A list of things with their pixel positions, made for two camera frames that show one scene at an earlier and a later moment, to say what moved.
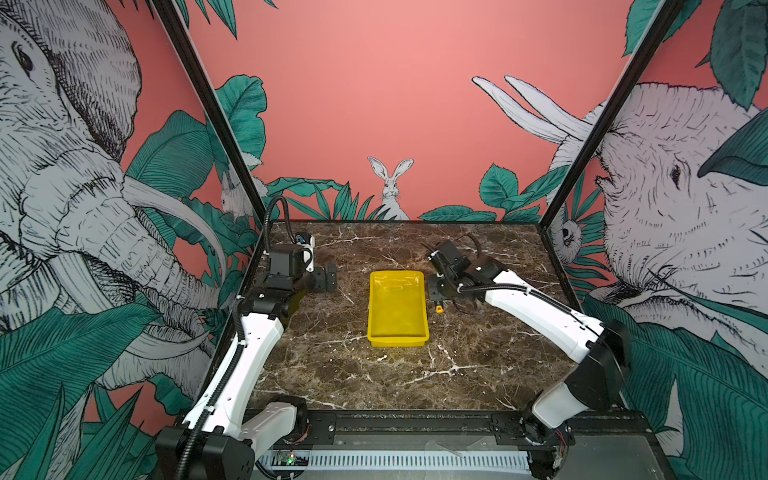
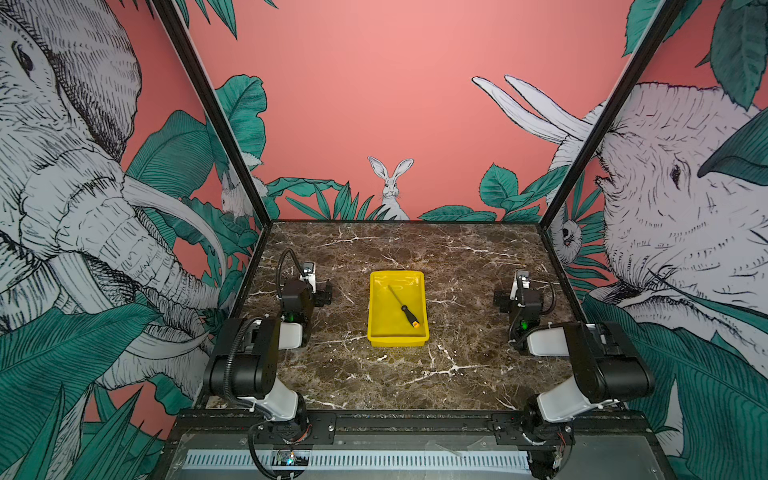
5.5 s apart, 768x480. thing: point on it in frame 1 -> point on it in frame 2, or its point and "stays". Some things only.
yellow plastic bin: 397,309 stays
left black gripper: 320,284 -> 317,298
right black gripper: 434,280 -> 505,295
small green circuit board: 285,458 stays
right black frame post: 665,17 stays
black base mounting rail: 458,429 stays
